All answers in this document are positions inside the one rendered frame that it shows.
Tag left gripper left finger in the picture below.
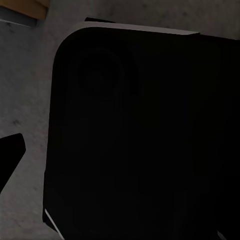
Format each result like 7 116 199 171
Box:
0 133 26 193

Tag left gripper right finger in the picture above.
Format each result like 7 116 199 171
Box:
224 133 240 173

